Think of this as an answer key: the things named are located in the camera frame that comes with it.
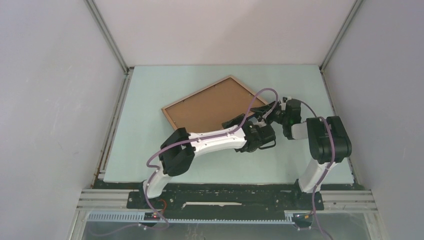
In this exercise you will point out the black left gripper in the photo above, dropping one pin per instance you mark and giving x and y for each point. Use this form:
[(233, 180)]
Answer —
[(233, 121)]

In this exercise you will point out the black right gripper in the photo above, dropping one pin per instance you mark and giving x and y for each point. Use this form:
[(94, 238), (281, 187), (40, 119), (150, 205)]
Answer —
[(277, 106)]

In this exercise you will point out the brown frame backing board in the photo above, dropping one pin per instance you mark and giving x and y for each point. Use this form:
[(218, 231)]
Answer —
[(212, 109)]

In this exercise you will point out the wooden picture frame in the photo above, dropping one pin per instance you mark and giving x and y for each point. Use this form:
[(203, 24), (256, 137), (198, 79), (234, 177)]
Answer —
[(212, 106)]

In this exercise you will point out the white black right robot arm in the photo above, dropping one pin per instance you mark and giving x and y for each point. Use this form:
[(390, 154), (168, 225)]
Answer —
[(328, 141)]

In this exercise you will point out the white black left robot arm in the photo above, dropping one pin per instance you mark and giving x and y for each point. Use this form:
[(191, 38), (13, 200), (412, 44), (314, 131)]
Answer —
[(177, 153)]

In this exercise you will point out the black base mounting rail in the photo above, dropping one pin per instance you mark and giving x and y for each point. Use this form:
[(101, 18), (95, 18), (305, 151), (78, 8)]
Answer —
[(228, 202)]

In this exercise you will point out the aluminium extrusion base frame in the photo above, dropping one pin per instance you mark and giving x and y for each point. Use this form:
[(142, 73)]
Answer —
[(110, 203)]

